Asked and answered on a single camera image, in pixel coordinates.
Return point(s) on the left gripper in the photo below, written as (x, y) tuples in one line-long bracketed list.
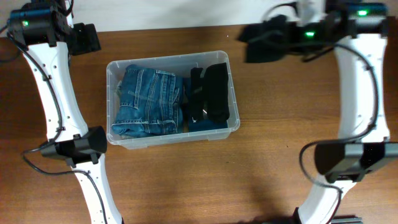
[(84, 38)]

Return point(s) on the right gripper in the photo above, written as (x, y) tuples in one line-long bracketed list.
[(295, 39)]

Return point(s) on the dark blue jeans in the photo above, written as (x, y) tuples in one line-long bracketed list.
[(150, 104)]

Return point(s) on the black garment with tape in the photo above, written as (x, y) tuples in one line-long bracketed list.
[(208, 98)]

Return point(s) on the teal blue garment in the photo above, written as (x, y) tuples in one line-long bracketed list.
[(189, 124)]

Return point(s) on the light blue jeans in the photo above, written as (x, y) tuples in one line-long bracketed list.
[(119, 89)]

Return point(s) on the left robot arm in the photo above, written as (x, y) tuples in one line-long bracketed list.
[(45, 33)]

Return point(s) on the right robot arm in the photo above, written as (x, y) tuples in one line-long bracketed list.
[(357, 32)]

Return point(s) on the clear plastic storage bin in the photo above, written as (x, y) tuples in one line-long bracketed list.
[(179, 65)]

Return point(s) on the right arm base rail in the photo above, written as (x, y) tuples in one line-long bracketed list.
[(347, 220)]

